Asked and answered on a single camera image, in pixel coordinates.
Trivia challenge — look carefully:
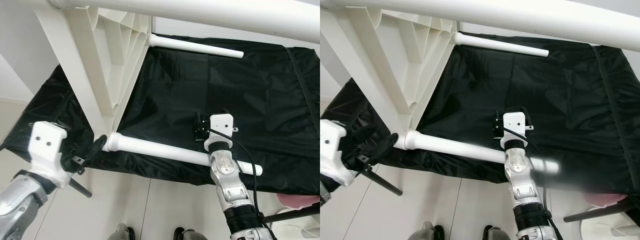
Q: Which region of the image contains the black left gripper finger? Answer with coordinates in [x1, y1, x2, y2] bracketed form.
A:
[371, 132, 400, 161]
[86, 134, 108, 162]

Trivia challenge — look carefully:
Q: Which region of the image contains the white plastic table leg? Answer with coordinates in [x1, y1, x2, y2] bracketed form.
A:
[320, 0, 640, 53]
[454, 31, 550, 58]
[47, 0, 321, 45]
[147, 32, 245, 60]
[397, 130, 560, 175]
[102, 132, 263, 177]

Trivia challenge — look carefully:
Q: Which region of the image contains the white plastic children table top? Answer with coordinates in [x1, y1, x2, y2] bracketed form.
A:
[320, 5, 458, 151]
[20, 0, 153, 151]

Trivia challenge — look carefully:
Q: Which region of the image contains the pink plastic object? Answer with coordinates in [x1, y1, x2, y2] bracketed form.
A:
[277, 194, 321, 209]
[585, 192, 627, 207]

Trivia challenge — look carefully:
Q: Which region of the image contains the white round plastic object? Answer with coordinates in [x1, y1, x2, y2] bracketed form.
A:
[272, 210, 321, 240]
[580, 215, 640, 240]

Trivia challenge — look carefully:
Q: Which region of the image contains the black robot right foot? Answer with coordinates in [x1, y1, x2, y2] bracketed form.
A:
[482, 225, 512, 240]
[173, 227, 202, 240]

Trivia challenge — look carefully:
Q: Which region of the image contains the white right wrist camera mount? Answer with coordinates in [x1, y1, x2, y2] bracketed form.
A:
[204, 114, 236, 152]
[501, 112, 531, 149]

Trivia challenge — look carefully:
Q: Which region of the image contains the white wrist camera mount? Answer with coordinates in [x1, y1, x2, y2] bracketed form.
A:
[204, 114, 236, 152]
[27, 121, 72, 189]
[501, 112, 531, 149]
[320, 119, 359, 187]

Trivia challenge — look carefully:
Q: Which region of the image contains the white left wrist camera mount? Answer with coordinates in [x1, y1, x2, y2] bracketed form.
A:
[27, 121, 72, 189]
[320, 119, 359, 187]

